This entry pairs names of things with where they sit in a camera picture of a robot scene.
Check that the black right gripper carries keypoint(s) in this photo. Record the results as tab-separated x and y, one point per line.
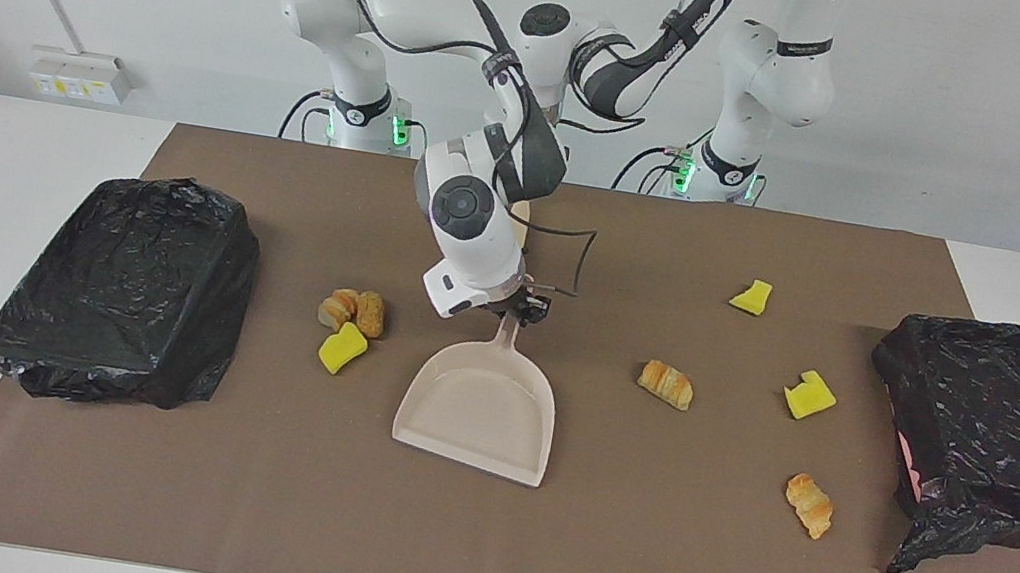
513	303

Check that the beige brush with black bristles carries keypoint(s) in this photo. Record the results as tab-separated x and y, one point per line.
522	223

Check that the beige plastic dustpan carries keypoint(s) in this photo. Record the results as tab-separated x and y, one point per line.
476	413

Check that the pale croissant bread piece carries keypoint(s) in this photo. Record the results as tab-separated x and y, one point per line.
665	385

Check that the yellow wedge sponge piece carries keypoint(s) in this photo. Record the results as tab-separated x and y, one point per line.
751	297

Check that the yellow notched sponge piece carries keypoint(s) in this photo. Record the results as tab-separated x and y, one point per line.
808	400

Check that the orange striped croissant bread piece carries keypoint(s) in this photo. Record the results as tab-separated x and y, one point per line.
809	506

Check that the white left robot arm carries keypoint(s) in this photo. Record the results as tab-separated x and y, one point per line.
774	73

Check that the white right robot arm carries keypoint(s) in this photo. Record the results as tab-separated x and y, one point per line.
476	241

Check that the pink plastic bin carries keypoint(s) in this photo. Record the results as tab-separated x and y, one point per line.
906	467

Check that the black plastic trash bag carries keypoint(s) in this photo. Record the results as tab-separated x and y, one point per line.
125	290
996	420

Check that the brown breaded nugget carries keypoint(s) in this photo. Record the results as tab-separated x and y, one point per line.
370	314

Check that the yellow curved sponge piece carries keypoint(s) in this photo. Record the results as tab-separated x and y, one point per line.
342	350

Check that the small striped bread roll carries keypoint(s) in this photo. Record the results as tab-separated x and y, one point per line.
335	309

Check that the brown table mat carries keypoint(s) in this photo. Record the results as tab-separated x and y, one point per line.
471	544

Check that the white wall socket box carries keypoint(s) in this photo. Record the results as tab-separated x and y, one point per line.
81	76

